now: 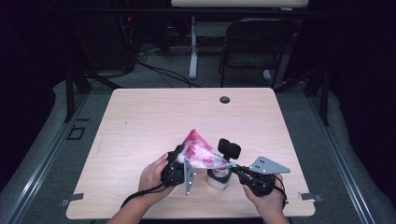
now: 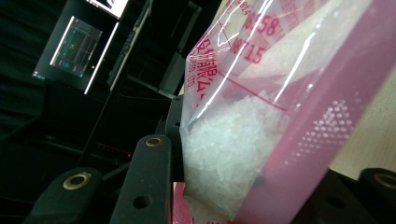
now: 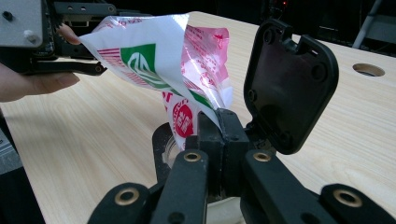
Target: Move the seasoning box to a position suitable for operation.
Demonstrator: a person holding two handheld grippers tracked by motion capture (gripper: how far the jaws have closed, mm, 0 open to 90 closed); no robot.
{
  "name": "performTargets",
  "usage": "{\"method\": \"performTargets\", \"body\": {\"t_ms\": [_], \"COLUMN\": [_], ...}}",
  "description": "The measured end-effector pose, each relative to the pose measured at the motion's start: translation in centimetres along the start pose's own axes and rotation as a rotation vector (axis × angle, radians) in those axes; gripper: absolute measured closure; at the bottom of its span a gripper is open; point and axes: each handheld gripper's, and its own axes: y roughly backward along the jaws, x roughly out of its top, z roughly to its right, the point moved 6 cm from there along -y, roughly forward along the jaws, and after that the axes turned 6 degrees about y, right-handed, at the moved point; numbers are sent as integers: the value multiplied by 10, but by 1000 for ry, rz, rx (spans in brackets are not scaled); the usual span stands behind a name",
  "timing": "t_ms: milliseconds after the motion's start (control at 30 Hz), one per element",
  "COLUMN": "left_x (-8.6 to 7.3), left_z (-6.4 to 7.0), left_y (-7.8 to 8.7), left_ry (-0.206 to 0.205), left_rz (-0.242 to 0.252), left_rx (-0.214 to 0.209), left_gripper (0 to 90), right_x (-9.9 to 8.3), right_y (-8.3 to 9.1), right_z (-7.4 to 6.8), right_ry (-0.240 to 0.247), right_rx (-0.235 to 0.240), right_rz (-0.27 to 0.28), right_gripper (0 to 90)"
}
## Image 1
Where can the grey tape piece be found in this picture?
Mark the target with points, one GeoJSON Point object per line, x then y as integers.
{"type": "Point", "coordinates": [73, 198]}
{"type": "Point", "coordinates": [309, 196]}

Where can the black equipment with red light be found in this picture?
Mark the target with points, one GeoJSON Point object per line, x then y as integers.
{"type": "Point", "coordinates": [109, 40]}

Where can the person's right hand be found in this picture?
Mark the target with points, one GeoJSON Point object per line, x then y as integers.
{"type": "Point", "coordinates": [267, 205]}

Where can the white desk leg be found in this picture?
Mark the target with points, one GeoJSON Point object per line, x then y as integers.
{"type": "Point", "coordinates": [193, 53]}

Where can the red and white plastic bag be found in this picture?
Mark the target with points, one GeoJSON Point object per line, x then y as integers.
{"type": "Point", "coordinates": [202, 154]}

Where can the black metal frame stand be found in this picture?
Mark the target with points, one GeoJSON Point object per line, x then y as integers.
{"type": "Point", "coordinates": [70, 93]}
{"type": "Point", "coordinates": [323, 96]}

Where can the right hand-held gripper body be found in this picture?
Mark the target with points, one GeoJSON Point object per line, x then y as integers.
{"type": "Point", "coordinates": [263, 183]}

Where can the aluminium floor rail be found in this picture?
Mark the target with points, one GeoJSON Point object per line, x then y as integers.
{"type": "Point", "coordinates": [40, 165]}
{"type": "Point", "coordinates": [339, 161]}

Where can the black folding chair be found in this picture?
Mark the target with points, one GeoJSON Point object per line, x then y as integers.
{"type": "Point", "coordinates": [255, 40]}

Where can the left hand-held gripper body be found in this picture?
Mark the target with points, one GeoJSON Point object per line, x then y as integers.
{"type": "Point", "coordinates": [174, 174]}

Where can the person's left hand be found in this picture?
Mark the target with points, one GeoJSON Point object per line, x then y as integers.
{"type": "Point", "coordinates": [151, 180]}

